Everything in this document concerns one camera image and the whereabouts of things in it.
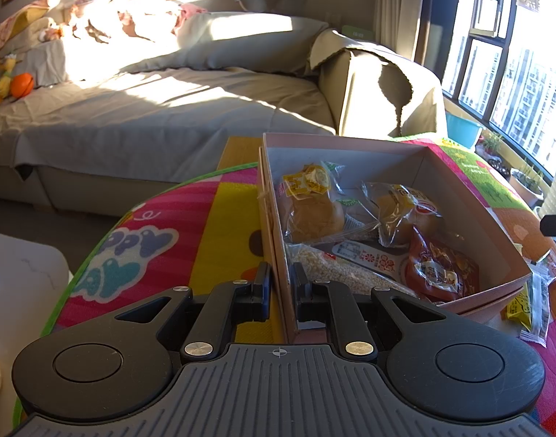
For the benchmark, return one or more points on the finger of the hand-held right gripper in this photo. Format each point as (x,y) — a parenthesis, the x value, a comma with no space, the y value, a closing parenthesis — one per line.
(555,226)

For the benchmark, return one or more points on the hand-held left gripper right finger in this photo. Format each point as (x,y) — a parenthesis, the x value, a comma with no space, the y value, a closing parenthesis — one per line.
(300,284)

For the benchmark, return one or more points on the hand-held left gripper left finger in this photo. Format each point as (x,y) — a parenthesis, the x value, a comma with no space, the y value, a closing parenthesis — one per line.
(262,284)

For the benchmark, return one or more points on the puffed rice snack packet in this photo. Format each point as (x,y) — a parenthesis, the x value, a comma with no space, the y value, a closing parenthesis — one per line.
(332,269)

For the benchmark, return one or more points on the round bread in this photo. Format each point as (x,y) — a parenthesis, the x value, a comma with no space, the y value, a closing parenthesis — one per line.
(312,216)

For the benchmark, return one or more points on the yellow label bread packet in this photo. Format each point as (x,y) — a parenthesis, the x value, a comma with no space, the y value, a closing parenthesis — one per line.
(391,211)

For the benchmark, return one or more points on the red snack packet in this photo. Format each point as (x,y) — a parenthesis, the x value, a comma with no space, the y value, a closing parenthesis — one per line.
(441,268)

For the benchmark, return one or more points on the pink cardboard box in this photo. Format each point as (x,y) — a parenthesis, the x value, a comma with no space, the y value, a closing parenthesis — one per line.
(441,177)

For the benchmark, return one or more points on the white ribbed plant pot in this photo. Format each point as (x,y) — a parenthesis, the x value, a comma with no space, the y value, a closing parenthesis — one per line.
(555,195)

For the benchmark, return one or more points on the beige planter with grass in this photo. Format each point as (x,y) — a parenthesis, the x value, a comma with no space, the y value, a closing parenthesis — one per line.
(526,189)

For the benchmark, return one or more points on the dark round dish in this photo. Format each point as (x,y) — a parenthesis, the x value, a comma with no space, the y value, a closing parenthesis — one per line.
(500,166)

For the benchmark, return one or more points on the yellow cartoon print snack packet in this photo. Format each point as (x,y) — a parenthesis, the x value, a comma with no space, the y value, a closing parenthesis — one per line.
(526,307)

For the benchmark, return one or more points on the colourful cartoon printed mat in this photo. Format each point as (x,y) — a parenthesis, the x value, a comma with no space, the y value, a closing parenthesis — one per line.
(168,246)

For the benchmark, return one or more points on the small potted plant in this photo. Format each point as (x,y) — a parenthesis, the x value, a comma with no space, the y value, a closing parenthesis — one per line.
(489,143)

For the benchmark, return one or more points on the blue plastic bucket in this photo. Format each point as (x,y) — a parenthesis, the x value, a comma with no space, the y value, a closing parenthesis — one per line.
(462,129)

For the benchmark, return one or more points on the dark framed window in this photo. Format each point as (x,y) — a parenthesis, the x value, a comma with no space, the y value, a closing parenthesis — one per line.
(523,82)

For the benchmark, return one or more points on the grey sofa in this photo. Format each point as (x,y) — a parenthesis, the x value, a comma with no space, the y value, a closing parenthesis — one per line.
(146,118)

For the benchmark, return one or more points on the white side table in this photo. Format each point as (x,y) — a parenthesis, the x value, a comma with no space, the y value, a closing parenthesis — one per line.
(18,273)

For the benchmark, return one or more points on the grey pillow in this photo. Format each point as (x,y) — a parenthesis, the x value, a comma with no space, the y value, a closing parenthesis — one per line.
(241,41)

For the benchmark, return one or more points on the beige curtain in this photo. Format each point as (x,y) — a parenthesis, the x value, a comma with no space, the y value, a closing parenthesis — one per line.
(396,9)

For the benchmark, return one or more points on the crumpled floral blanket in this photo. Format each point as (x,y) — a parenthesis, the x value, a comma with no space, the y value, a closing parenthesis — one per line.
(123,18)

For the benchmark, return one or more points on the orange ball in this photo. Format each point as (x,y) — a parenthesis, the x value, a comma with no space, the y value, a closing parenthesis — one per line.
(22,85)

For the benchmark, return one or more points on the yellow plush toy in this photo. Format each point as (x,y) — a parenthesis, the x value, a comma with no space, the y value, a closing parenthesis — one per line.
(2,77)

